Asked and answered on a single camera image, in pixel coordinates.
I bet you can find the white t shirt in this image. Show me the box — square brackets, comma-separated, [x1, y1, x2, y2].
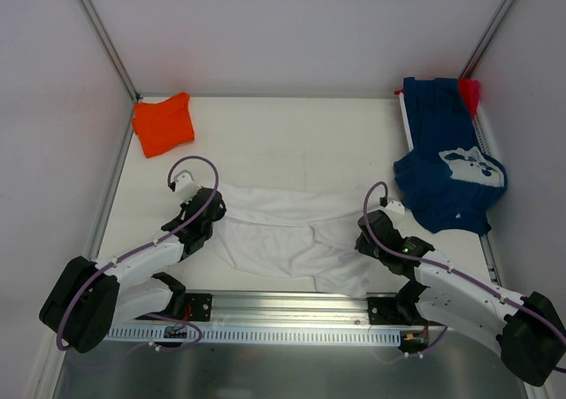
[205, 183, 371, 297]

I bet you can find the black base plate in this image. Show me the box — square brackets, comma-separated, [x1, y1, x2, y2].
[177, 293, 213, 322]
[366, 296, 408, 326]

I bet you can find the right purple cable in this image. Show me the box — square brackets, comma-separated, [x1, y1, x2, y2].
[363, 180, 566, 372]

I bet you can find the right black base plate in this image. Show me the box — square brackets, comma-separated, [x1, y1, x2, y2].
[366, 296, 408, 326]

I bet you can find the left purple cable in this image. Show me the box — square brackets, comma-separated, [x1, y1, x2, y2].
[56, 154, 221, 351]

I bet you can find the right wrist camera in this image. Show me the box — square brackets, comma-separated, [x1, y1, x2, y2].
[382, 200, 405, 220]

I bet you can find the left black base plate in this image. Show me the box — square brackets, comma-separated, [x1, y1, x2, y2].
[177, 293, 213, 322]

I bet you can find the folded orange t shirt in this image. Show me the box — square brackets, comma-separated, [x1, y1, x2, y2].
[132, 92, 195, 158]

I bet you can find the white slotted cable duct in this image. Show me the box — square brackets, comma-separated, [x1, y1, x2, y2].
[105, 324, 402, 348]

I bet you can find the blue printed t shirt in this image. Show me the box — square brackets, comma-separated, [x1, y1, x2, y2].
[394, 78, 508, 235]

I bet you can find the red t shirt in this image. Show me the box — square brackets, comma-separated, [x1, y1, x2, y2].
[458, 79, 481, 119]

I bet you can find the white perforated basket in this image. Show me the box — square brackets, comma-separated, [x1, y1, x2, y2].
[397, 92, 501, 160]

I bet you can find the purple cable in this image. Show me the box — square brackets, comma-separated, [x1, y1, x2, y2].
[363, 180, 566, 372]
[56, 154, 221, 351]

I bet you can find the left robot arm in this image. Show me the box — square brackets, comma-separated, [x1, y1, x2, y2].
[39, 188, 226, 353]

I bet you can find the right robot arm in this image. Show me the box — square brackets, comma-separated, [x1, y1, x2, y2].
[356, 210, 565, 387]

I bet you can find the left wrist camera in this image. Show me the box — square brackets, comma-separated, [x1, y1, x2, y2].
[169, 170, 201, 203]

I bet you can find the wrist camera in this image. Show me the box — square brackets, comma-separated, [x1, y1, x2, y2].
[382, 200, 405, 220]
[169, 170, 201, 203]

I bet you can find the aluminium mounting rail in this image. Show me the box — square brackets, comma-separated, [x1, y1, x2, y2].
[132, 290, 425, 327]

